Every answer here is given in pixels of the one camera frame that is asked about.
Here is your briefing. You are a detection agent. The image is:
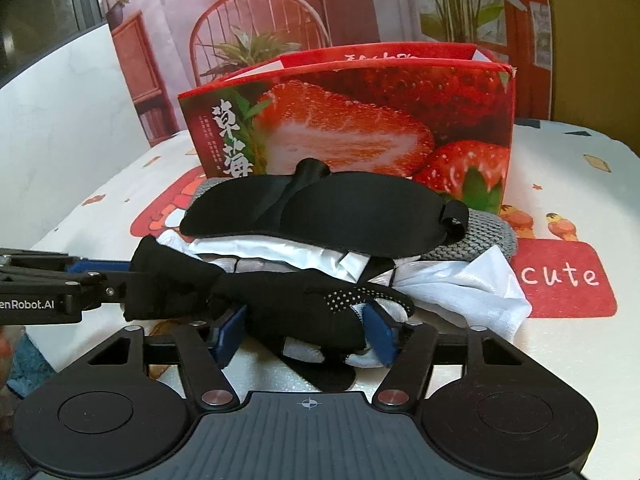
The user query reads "grey knitted cloth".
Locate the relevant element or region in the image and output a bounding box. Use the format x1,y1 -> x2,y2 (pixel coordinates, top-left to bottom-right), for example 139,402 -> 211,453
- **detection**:
182,178 -> 518,261

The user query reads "dark window frame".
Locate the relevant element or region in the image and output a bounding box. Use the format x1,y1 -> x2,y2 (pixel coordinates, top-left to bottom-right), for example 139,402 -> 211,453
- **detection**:
0,0 -> 105,84

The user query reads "wooden wall panel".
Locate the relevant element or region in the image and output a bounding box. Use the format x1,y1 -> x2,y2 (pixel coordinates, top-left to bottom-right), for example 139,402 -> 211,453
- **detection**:
550,0 -> 639,152

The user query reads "white cloth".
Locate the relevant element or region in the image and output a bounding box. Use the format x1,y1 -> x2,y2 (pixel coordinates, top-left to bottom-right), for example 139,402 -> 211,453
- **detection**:
136,231 -> 532,341

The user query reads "black eye mask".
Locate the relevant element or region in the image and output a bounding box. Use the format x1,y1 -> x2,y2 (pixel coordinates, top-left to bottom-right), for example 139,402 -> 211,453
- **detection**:
180,158 -> 469,258

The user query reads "printed room backdrop cloth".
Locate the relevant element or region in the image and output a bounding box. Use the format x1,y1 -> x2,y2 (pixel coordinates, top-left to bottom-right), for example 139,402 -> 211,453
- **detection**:
99,0 -> 552,143

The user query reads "red strawberry cardboard box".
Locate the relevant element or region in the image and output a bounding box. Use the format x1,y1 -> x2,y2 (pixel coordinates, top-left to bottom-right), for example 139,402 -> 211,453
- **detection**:
179,42 -> 515,213

